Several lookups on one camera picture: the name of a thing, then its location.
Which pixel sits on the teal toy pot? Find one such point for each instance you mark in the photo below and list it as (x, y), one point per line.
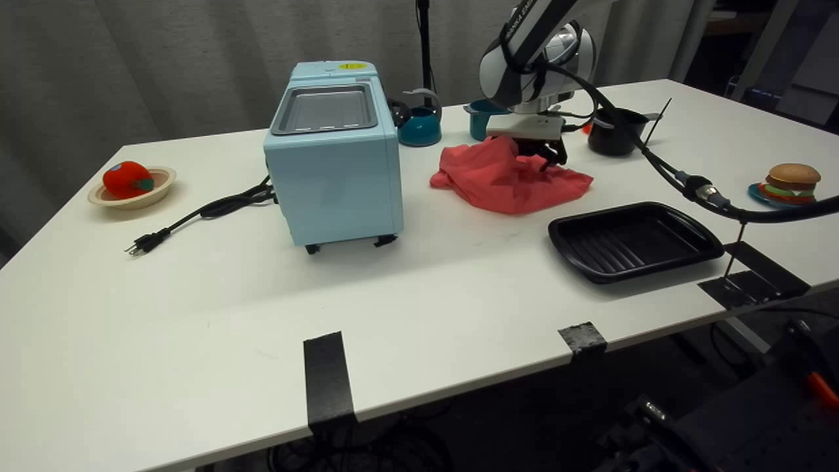
(479, 120)

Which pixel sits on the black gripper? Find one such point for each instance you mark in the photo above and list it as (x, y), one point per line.
(541, 141)

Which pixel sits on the teal small plate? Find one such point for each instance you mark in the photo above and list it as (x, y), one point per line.
(758, 199)

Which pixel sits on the long black tape strip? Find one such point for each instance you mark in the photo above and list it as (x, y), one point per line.
(328, 376)

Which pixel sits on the beige shallow bowl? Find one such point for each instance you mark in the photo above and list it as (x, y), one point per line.
(161, 186)

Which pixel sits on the teal toy kettle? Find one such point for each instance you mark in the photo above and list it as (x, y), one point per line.
(420, 126)

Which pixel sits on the black camera stand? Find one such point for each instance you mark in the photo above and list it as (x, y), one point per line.
(425, 43)

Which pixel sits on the red toy tomato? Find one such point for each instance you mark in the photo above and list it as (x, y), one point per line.
(127, 179)

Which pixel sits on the light blue toaster oven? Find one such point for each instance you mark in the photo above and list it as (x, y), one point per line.
(336, 173)

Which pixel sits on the small black tape piece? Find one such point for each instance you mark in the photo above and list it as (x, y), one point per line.
(583, 337)

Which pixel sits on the red cloth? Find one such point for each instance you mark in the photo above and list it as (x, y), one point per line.
(501, 179)

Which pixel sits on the toy burger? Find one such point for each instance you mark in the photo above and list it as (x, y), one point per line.
(790, 182)

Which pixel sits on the black ridged grill tray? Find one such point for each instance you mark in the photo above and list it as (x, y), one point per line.
(633, 238)

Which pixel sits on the black pot with red knob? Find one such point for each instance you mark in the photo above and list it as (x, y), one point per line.
(618, 136)

